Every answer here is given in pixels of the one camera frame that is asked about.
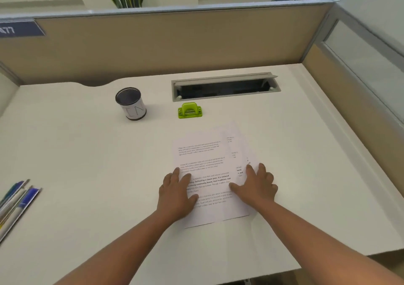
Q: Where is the person's right hand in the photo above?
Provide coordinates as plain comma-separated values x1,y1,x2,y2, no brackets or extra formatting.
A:
229,163,279,211

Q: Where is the grey desk cable hatch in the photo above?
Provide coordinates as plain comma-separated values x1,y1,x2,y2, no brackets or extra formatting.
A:
171,72,282,103

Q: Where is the beige cubicle partition panel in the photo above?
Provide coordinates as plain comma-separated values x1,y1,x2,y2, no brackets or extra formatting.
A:
301,3,404,197
0,0,335,87

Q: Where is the green hole punch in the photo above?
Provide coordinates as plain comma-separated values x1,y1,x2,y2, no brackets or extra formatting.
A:
178,102,204,119

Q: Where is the stack of printed paper sheets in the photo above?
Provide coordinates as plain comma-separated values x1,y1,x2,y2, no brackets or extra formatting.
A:
172,120,264,229

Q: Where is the pile of pens and pencils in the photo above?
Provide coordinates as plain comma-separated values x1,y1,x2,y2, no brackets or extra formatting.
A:
0,179,43,244

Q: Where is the person's right forearm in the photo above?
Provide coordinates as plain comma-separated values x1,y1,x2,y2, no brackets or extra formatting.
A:
257,198,401,285

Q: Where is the black mesh pen cup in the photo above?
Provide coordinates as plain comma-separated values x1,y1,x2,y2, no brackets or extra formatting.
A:
114,87,147,121

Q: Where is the grey partition post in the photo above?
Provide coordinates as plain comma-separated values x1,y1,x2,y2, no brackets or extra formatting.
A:
0,60,24,86
301,2,340,64

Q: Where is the person's left forearm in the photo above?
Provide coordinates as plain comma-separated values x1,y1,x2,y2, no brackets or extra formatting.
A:
53,209,181,285

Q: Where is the blue partition sign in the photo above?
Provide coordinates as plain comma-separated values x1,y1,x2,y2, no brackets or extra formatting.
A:
0,19,46,38

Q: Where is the person's left hand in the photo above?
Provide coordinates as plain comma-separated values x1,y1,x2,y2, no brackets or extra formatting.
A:
156,167,200,222

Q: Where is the green capped pen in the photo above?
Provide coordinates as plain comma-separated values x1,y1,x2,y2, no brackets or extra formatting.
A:
0,180,26,210

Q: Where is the frosted glass partition pane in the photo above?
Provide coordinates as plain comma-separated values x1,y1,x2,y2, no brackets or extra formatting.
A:
322,19,404,124

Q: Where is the cream rounded desk divider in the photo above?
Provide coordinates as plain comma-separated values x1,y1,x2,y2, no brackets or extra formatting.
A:
0,72,20,117

